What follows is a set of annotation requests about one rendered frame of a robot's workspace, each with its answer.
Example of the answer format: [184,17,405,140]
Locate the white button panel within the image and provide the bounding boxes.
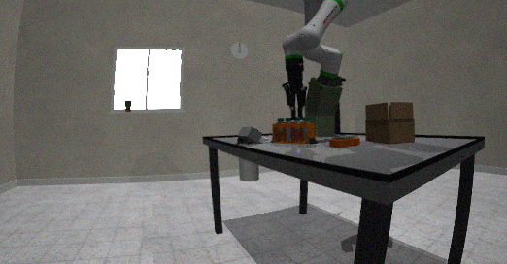
[237,127,262,144]

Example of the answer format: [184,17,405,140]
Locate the orange handheld multimeter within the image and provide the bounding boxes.
[329,138,359,148]

